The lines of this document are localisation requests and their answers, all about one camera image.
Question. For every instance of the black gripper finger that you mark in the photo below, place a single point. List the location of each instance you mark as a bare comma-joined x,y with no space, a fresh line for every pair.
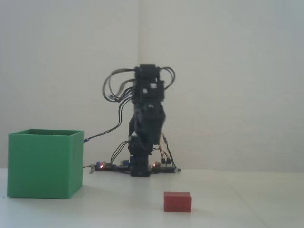
156,123
140,123

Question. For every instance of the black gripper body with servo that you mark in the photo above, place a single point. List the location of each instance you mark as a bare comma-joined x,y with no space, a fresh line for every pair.
148,95

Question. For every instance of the red rectangular block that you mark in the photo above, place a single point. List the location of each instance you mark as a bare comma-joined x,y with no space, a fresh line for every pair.
177,202

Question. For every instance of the green open plastic bin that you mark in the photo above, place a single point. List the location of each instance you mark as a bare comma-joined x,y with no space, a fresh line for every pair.
40,166

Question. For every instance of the blue circuit board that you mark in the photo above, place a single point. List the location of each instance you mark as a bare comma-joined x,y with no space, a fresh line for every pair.
108,164

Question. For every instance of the grey tape strip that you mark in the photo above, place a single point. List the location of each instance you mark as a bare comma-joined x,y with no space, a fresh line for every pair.
91,169

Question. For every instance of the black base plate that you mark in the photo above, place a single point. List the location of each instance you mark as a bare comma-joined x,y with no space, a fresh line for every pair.
111,169

